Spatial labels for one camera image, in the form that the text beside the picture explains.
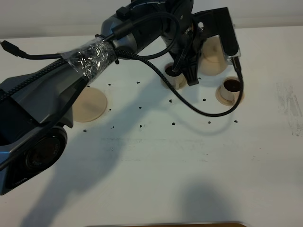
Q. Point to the beige teapot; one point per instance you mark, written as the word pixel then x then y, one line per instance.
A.
pixel 212 61

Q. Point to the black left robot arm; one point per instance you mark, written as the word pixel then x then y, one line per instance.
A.
pixel 34 108

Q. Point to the beige saucer right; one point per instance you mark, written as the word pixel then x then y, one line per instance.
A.
pixel 226 97

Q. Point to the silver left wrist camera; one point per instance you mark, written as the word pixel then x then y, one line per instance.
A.
pixel 218 22

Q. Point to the beige teacup right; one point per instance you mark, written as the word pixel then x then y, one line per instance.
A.
pixel 232 84

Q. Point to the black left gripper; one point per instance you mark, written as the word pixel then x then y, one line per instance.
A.
pixel 174 22

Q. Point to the beige round teapot coaster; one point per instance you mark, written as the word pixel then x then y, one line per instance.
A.
pixel 89 105

